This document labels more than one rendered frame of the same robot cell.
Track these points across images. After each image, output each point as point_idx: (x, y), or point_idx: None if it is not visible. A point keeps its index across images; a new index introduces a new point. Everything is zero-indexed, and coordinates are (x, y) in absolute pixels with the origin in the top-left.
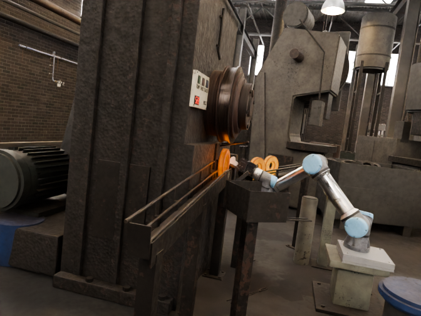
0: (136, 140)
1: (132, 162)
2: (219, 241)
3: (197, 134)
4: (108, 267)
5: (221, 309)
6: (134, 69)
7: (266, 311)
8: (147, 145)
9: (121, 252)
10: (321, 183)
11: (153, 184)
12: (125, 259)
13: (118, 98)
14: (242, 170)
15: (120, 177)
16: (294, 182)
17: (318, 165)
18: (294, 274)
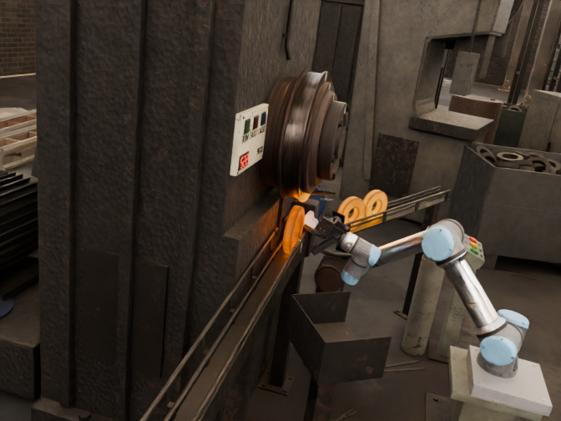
0: (144, 223)
1: (138, 255)
2: (285, 340)
3: (246, 201)
4: (111, 400)
5: None
6: (133, 108)
7: None
8: (162, 231)
9: (129, 382)
10: (449, 275)
11: (174, 291)
12: (136, 393)
13: (109, 152)
14: (323, 237)
15: (121, 280)
16: (408, 256)
17: (447, 248)
18: (400, 377)
